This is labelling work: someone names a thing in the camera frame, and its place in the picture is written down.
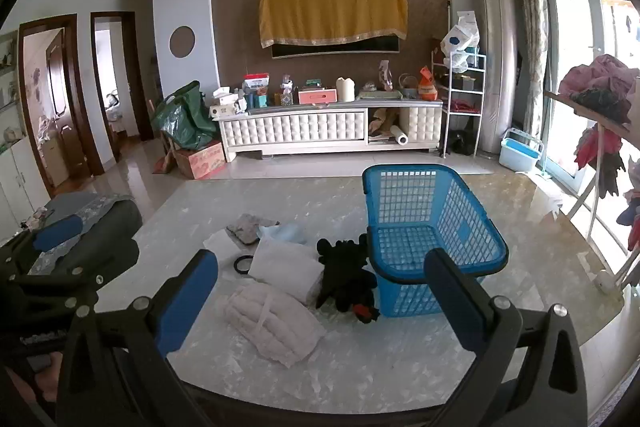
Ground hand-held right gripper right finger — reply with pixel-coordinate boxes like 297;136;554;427
423;248;588;427

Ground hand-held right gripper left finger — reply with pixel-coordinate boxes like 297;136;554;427
55;248;219;427

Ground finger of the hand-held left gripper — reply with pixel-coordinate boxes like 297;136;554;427
7;238;141;308
0;213;86;280

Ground thin white cloth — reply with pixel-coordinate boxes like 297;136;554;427
202;229;261;280

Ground pinkish white knitted cloth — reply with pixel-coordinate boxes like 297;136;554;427
222;282;328;370

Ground grey patterned cloth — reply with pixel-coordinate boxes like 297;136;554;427
225;213;281;248

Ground black plush toy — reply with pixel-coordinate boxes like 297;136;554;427
315;234;381;324

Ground light blue cloth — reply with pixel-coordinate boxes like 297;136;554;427
256;222;313;248

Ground blue plastic basket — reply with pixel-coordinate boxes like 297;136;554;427
362;164;509;319

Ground white side cabinet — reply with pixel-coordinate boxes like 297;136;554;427
0;137;51;233

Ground red printed cardboard box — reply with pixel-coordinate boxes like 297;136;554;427
172;141;227;180

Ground white round device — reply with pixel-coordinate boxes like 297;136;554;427
592;268;618;293

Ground black bag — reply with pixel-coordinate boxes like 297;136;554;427
446;128;476;156

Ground blue and white bucket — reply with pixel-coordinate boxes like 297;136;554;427
499;128;545;172

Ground green plastic bag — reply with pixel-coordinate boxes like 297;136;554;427
151;80;221;151

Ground white tissue box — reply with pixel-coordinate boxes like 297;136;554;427
209;102;248;122

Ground white metal rack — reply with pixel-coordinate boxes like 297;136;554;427
431;52;487;158

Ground blue and red hanging garment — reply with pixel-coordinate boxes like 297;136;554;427
616;157;640;253

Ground white tufted television cabinet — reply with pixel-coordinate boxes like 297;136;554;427
218;99;444;162

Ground orange bag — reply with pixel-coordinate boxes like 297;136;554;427
417;66;438;102

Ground white clothes drying rack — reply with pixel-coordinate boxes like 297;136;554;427
542;89;640;288

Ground white plastic jug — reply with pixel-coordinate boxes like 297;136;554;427
336;77;357;104

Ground pink box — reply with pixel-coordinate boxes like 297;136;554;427
298;88;339;106

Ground standing air conditioner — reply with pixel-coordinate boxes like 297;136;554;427
470;0;518;155

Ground white plastic bags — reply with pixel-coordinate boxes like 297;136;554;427
440;9;481;72

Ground pink clothes pile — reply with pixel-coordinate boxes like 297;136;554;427
557;53;640;122

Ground yellow cover cloth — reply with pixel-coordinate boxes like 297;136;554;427
258;0;409;50

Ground brown door frame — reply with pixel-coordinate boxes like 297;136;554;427
90;11;155;162

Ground wall television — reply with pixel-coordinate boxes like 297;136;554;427
270;34;401;59

